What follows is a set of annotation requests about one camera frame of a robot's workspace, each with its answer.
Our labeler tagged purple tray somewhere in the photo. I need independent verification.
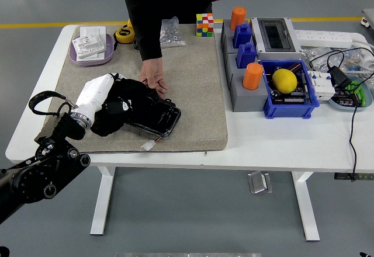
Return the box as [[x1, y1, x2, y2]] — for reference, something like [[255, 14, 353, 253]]
[[68, 33, 115, 67]]

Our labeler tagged orange cylinder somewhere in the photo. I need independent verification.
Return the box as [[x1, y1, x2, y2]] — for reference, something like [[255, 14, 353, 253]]
[[230, 6, 247, 32], [242, 62, 264, 91]]

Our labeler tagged colourful puzzle cube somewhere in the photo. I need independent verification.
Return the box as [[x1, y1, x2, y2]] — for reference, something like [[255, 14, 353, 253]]
[[195, 13, 214, 38]]

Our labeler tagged black rag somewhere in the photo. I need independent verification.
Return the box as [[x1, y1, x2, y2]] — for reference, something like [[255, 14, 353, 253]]
[[90, 72, 161, 137]]

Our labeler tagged black table control box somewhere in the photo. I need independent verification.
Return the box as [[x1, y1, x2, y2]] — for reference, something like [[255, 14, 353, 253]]
[[334, 172, 374, 181]]

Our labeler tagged black glossy panel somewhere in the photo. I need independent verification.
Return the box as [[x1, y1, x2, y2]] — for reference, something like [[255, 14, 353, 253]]
[[122, 98, 182, 138]]

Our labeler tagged dark terminal board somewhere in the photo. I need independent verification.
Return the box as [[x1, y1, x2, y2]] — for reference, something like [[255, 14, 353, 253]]
[[333, 88, 362, 107]]

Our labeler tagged silver metal bracket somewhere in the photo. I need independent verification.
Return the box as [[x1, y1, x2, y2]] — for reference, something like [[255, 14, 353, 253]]
[[247, 170, 273, 195]]

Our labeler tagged blue plastic bin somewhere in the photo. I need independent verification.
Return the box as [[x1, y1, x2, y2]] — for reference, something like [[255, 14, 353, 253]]
[[259, 60, 320, 120]]

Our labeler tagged light blue dish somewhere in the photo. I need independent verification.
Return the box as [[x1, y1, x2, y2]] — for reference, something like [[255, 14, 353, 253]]
[[327, 75, 373, 112]]

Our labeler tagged clear bag of nuts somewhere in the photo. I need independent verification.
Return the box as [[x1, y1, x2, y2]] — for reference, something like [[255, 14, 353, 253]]
[[159, 16, 187, 50]]

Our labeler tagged black power adapter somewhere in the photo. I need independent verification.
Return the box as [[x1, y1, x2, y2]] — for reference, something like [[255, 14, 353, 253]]
[[326, 66, 353, 89]]

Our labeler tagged white table leg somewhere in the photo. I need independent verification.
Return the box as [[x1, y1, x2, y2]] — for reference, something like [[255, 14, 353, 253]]
[[89, 166, 116, 236], [291, 171, 320, 242]]

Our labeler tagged green plastic part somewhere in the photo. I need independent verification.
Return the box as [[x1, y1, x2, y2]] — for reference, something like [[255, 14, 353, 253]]
[[345, 81, 368, 107]]

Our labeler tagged white socket module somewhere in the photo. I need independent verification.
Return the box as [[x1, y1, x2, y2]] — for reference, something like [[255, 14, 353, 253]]
[[72, 34, 106, 60]]

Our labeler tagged white cart with red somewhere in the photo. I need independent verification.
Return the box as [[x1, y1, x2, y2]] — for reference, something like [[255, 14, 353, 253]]
[[360, 8, 374, 32]]

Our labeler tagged white power strip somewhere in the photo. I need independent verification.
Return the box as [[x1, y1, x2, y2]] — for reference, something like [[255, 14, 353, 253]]
[[294, 29, 354, 49]]

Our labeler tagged yellow lemon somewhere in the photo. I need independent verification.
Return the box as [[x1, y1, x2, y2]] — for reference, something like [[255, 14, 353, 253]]
[[272, 68, 298, 93]]

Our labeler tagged grey block base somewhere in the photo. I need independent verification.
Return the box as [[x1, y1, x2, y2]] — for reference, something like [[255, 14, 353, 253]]
[[225, 53, 269, 113], [220, 19, 257, 55]]

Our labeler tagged black thin cord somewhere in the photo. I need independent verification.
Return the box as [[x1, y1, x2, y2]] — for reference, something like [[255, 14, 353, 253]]
[[309, 47, 374, 182]]

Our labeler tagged blue block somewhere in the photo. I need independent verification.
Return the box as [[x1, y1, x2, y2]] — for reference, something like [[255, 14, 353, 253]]
[[233, 23, 253, 50], [236, 43, 258, 70]]

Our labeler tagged clear bag of blue parts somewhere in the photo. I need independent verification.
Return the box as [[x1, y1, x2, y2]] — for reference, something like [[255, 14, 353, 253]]
[[339, 48, 374, 75]]

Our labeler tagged white thick cable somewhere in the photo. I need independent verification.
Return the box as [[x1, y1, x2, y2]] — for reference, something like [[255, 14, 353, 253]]
[[349, 32, 374, 77]]

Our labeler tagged dark circuit board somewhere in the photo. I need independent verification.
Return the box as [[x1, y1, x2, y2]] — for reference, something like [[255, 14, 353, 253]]
[[272, 86, 311, 105]]

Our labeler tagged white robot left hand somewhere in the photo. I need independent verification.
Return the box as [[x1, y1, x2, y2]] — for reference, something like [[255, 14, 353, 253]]
[[74, 72, 134, 116]]

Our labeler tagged person's right hand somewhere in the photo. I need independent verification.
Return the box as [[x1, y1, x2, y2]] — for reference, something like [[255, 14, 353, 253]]
[[138, 57, 169, 99]]

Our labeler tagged grey-brown mat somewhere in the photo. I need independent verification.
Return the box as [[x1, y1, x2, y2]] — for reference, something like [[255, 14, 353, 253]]
[[46, 24, 228, 154]]

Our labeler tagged yellow tape measure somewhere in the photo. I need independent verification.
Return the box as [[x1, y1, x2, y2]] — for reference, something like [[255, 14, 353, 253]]
[[113, 25, 136, 47]]

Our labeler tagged white circuit breaker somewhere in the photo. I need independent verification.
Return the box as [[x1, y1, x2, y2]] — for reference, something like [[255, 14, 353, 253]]
[[307, 70, 336, 101]]

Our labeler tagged white flat switch plate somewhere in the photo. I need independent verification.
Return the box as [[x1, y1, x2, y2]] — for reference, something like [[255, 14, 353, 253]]
[[77, 26, 107, 63]]

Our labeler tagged white wire connector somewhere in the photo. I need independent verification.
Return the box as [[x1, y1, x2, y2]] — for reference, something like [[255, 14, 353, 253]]
[[141, 136, 161, 152]]

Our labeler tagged grey electrical distribution box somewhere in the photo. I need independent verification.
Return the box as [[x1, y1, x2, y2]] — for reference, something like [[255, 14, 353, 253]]
[[250, 17, 303, 62]]

